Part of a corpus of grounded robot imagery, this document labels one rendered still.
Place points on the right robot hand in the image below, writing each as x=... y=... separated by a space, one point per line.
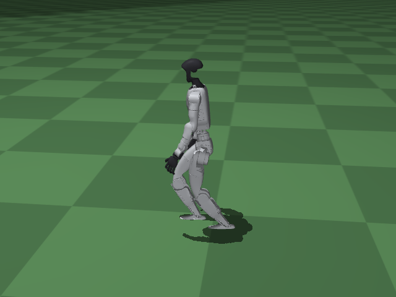
x=192 y=142

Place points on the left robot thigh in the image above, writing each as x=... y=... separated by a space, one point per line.
x=196 y=171

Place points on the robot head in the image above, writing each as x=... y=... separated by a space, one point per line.
x=192 y=65

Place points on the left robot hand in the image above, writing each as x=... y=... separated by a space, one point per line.
x=172 y=162

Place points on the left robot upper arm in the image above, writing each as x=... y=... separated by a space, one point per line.
x=194 y=100

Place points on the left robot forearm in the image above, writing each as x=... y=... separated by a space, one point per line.
x=187 y=137

